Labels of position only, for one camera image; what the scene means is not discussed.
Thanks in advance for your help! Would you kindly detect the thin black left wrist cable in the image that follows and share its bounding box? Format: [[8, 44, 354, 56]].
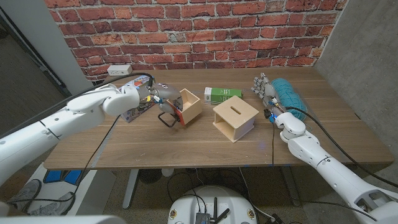
[[6, 114, 121, 205]]

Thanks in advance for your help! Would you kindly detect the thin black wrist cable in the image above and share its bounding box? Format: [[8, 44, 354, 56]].
[[271, 121, 276, 166], [6, 114, 121, 205]]

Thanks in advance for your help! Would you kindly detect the printed brick backdrop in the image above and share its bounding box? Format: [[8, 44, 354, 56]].
[[44, 0, 349, 82]]

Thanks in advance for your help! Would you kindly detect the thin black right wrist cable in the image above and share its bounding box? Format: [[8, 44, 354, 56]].
[[271, 121, 276, 166]]

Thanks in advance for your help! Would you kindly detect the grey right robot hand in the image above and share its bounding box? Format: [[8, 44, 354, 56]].
[[251, 72, 286, 119]]

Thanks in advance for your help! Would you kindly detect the wooden drawer with red front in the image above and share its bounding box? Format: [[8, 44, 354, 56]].
[[157, 88, 203, 128]]

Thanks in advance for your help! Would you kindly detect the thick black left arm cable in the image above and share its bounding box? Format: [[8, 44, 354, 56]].
[[0, 72, 155, 141]]

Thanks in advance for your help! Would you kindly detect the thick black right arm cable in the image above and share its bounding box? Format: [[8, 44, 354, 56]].
[[284, 105, 398, 189]]

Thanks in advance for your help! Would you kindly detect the colourful toy carton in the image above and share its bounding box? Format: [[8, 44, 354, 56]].
[[119, 74, 156, 124]]

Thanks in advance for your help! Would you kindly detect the teal yarn skein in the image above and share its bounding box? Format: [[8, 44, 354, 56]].
[[271, 77, 308, 121]]

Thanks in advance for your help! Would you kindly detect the green and white package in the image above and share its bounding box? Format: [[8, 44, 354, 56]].
[[203, 86, 243, 106]]

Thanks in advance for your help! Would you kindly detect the wooden box with slot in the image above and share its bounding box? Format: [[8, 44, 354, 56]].
[[212, 95, 260, 144]]

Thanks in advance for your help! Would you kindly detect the white table leg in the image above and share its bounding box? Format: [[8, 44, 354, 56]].
[[122, 169, 140, 210]]

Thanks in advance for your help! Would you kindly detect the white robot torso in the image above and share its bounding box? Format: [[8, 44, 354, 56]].
[[167, 185, 259, 224]]

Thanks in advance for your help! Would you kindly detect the dark grey table leg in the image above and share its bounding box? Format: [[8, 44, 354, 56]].
[[279, 166, 302, 207]]

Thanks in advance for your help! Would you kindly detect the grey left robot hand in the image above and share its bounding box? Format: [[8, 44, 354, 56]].
[[136, 82, 184, 118]]

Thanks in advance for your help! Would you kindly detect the grey sneaker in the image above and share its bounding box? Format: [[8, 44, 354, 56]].
[[29, 192, 75, 216], [7, 179, 42, 205]]

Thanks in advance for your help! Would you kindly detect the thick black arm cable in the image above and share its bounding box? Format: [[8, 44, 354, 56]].
[[0, 72, 155, 141], [284, 105, 398, 189]]

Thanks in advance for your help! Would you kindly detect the white power outlet strip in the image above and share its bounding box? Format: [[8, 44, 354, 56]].
[[106, 64, 134, 77]]

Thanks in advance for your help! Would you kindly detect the blue and black floor item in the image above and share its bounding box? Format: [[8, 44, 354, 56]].
[[42, 169, 82, 185]]

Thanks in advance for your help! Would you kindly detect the dark round floor object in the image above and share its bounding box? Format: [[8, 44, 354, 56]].
[[138, 169, 162, 185]]

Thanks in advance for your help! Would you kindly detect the grey torso electronics box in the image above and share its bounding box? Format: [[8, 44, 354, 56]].
[[195, 212, 211, 224]]

